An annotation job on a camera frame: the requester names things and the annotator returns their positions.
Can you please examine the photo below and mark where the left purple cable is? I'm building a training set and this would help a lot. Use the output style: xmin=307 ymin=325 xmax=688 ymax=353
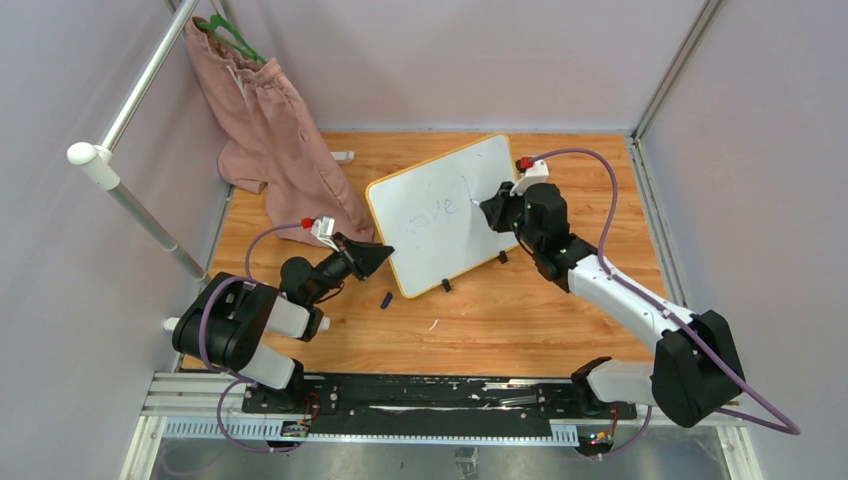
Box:
xmin=197 ymin=221 xmax=314 ymax=455

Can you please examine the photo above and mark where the purple cable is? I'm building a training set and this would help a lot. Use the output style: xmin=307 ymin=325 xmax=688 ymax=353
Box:
xmin=197 ymin=221 xmax=314 ymax=455
xmin=517 ymin=147 xmax=802 ymax=458

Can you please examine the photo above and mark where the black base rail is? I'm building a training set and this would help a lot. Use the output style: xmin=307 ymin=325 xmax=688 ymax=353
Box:
xmin=142 ymin=370 xmax=743 ymax=458

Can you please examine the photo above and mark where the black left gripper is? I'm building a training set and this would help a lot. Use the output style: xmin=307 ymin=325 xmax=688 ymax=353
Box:
xmin=307 ymin=233 xmax=394 ymax=306

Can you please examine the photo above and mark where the blue marker cap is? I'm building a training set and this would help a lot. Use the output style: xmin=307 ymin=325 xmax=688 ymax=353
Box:
xmin=380 ymin=292 xmax=393 ymax=310

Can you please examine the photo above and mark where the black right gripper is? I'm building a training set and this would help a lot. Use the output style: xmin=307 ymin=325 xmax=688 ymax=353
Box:
xmin=483 ymin=181 xmax=543 ymax=252

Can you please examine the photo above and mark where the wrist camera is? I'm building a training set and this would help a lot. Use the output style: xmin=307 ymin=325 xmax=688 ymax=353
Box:
xmin=301 ymin=215 xmax=338 ymax=251
xmin=510 ymin=156 xmax=549 ymax=196

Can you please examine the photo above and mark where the pink cloth garment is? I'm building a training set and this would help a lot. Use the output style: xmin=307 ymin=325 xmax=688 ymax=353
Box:
xmin=185 ymin=17 xmax=375 ymax=245

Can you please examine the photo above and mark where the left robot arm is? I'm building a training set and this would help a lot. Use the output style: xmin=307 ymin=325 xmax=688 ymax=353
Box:
xmin=166 ymin=233 xmax=394 ymax=415

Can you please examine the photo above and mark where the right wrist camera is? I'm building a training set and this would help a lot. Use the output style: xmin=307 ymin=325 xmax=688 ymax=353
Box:
xmin=510 ymin=156 xmax=549 ymax=196

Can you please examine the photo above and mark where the green clothes hanger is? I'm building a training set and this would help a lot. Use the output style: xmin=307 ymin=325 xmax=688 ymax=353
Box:
xmin=195 ymin=13 xmax=267 ymax=64

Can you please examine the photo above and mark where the yellow framed whiteboard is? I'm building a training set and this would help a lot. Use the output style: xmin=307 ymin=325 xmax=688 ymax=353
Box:
xmin=365 ymin=133 xmax=518 ymax=299

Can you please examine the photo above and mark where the metal clothes rack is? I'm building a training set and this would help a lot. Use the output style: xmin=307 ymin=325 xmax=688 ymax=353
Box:
xmin=57 ymin=1 xmax=227 ymax=333

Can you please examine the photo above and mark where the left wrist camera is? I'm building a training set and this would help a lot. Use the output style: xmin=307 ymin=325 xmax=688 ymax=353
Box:
xmin=301 ymin=215 xmax=338 ymax=251

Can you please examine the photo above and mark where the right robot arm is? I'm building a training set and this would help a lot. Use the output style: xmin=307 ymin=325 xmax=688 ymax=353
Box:
xmin=479 ymin=182 xmax=744 ymax=428

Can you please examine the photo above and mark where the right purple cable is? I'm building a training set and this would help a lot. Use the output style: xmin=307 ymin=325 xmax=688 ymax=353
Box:
xmin=517 ymin=147 xmax=802 ymax=458

